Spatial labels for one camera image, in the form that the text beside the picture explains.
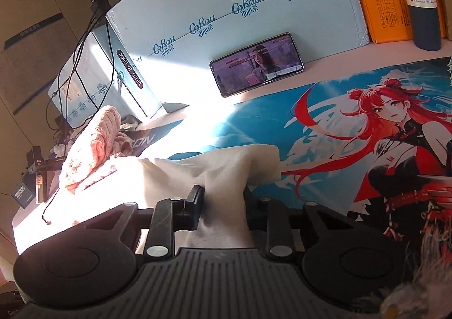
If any smartphone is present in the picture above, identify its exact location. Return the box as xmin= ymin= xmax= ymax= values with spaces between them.
xmin=209 ymin=32 xmax=304 ymax=98

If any pink knitted sweater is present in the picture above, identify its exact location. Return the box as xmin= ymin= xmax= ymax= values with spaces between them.
xmin=60 ymin=106 xmax=142 ymax=196

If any dark blue vacuum bottle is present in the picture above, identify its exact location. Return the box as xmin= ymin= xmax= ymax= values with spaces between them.
xmin=393 ymin=0 xmax=443 ymax=51

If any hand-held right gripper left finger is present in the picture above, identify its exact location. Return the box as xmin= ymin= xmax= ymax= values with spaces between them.
xmin=106 ymin=185 xmax=206 ymax=258

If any thin black cord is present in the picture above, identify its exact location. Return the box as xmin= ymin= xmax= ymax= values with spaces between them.
xmin=42 ymin=185 xmax=62 ymax=227

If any black desk mat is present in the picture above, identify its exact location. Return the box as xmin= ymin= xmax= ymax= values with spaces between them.
xmin=122 ymin=117 xmax=186 ymax=159

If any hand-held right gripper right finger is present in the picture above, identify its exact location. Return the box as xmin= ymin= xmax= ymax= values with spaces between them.
xmin=243 ymin=186 xmax=354 ymax=259

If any small light blue carton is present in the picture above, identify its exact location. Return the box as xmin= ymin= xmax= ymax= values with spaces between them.
xmin=47 ymin=24 xmax=166 ymax=129

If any small dark blue box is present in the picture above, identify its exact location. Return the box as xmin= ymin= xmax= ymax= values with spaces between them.
xmin=12 ymin=181 xmax=38 ymax=209

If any grey fur trim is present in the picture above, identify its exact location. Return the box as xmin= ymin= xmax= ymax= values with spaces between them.
xmin=379 ymin=227 xmax=452 ymax=319

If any white sweatshirt with black cuffs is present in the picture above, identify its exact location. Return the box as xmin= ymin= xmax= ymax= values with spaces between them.
xmin=136 ymin=144 xmax=283 ymax=256

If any printed desk mat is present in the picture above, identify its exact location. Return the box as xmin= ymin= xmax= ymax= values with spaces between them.
xmin=166 ymin=56 xmax=452 ymax=305

